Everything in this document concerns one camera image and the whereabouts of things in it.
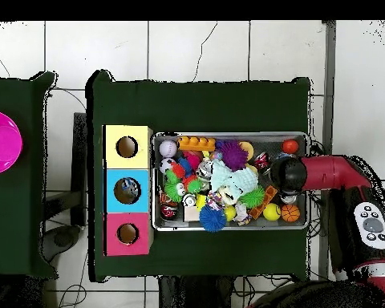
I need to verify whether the mint green waffle cloth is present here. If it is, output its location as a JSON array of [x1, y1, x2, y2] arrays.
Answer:
[[209, 159, 260, 202]]

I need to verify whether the wooden box with three holes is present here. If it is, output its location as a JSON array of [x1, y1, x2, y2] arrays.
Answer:
[[101, 124, 154, 257]]

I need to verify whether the silver mesh bin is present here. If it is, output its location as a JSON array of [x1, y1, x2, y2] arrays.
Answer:
[[151, 131, 310, 232]]

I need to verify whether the orange plastic building block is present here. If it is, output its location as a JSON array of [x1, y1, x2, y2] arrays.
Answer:
[[177, 136, 217, 152]]

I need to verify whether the small soccer ball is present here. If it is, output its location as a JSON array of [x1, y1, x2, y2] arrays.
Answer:
[[158, 157, 176, 176]]

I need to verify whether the small white baseball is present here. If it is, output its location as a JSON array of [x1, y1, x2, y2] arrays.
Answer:
[[159, 140, 178, 159]]

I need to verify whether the purple spiky rubber ball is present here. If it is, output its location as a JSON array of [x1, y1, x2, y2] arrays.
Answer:
[[218, 140, 249, 172]]

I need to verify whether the blue spiky rubber ball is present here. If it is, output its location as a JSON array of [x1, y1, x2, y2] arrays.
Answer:
[[198, 205, 228, 233]]

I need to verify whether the dark green tablecloth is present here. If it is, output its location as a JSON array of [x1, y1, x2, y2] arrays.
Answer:
[[85, 69, 311, 283], [0, 71, 59, 279]]

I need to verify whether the green fuzzy toy with eyes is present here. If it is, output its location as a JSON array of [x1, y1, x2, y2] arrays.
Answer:
[[238, 185, 266, 209]]

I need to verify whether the yellow smiley ball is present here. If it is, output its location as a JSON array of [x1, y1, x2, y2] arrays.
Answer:
[[262, 202, 282, 222]]

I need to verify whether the plain orange ball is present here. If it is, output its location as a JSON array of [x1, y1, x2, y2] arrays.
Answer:
[[281, 138, 300, 155]]

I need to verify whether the small orange basketball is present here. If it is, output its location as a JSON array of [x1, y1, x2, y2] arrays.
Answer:
[[280, 204, 301, 223]]

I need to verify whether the black upright panel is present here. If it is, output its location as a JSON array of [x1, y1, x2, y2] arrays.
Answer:
[[71, 111, 88, 227]]

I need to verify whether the dark grey rounded base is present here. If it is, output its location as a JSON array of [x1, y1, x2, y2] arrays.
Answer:
[[40, 224, 82, 262]]

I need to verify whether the pink plastic bowl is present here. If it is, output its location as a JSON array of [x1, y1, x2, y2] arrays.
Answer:
[[0, 110, 24, 176]]

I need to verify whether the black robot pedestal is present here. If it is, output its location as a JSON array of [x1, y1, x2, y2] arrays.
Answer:
[[158, 274, 235, 308]]

